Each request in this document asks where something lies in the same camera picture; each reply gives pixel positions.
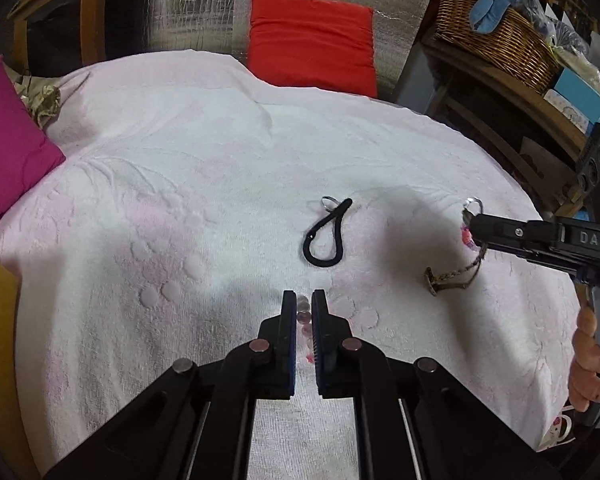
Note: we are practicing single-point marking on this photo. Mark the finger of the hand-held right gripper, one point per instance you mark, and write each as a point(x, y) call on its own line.
point(505, 232)

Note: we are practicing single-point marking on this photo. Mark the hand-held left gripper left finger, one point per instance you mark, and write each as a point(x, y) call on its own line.
point(290, 330)

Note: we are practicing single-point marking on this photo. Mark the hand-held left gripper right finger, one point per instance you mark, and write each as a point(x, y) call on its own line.
point(320, 330)

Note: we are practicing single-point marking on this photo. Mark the person's right hand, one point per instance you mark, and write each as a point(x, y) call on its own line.
point(587, 365)

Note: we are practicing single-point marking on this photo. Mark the white patterned box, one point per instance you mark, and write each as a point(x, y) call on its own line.
point(567, 112)

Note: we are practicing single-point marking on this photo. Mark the wooden shelf unit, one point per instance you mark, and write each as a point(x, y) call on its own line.
point(485, 90)

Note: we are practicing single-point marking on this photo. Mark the blue cardboard box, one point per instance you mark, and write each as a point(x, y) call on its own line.
point(585, 95)

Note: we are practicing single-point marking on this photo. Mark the white printed cup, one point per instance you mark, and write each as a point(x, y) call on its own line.
point(555, 430)

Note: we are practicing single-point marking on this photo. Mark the white textured blanket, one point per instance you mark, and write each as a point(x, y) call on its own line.
point(180, 185)

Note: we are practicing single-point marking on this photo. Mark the wicker basket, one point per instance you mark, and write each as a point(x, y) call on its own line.
point(495, 40)

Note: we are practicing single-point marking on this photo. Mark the blue cloth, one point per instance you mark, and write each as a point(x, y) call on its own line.
point(495, 0)

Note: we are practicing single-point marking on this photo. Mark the small red cushion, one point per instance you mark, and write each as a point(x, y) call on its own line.
point(310, 40)

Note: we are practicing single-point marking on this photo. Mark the pink cushion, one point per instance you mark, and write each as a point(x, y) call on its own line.
point(5, 150)

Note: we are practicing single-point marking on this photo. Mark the beige patterned cloth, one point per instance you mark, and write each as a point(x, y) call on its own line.
point(42, 100)

